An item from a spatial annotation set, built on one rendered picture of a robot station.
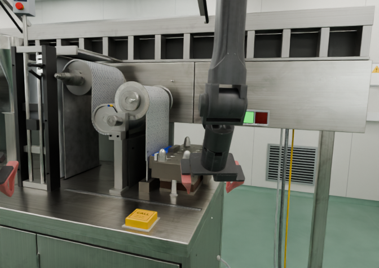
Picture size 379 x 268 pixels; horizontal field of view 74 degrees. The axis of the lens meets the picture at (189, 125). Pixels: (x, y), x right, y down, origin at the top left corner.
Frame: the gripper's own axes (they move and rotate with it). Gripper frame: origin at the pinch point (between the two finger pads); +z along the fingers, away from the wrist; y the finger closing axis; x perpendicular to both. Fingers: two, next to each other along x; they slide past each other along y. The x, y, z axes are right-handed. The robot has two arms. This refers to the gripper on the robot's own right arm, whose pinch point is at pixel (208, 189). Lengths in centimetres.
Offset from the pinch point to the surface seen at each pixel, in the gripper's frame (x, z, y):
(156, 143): -41.7, 20.7, 13.3
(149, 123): -40.3, 9.3, 16.1
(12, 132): -66, 35, 85
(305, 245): -67, 159, -117
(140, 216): -3.9, 16.3, 17.3
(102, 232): -1.3, 19.3, 27.5
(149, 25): -93, -14, 18
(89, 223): -4.4, 19.4, 31.7
